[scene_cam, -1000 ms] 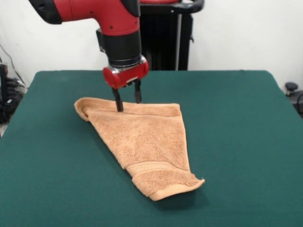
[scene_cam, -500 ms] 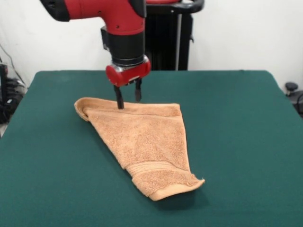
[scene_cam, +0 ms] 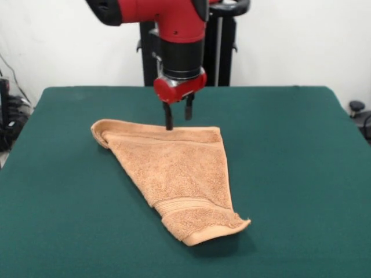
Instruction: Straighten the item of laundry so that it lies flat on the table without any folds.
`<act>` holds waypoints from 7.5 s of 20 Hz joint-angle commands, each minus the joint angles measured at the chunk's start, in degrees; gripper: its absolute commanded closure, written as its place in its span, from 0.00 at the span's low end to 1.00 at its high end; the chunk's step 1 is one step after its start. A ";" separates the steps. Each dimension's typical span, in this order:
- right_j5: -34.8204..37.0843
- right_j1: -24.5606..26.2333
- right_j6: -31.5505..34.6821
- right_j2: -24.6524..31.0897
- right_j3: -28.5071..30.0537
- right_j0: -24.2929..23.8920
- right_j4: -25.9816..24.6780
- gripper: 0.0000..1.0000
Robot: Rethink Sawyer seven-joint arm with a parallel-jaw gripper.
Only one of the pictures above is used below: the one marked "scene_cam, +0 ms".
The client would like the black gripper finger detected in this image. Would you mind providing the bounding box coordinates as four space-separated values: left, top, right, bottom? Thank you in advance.
184 94 195 121
162 103 174 131

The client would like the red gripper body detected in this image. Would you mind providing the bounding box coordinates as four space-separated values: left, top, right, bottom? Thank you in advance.
153 69 208 104

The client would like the tan terry towel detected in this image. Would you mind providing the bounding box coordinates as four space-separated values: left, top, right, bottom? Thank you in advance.
90 118 252 247

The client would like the dark green table cloth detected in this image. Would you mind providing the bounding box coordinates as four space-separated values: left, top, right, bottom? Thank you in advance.
0 85 371 278

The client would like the black equipment pile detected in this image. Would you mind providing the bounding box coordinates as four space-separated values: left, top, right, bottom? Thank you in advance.
0 76 33 153

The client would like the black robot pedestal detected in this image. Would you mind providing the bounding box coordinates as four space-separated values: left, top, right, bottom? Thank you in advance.
136 0 250 87

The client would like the grey cable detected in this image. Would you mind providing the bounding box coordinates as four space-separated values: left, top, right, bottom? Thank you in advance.
0 53 32 103

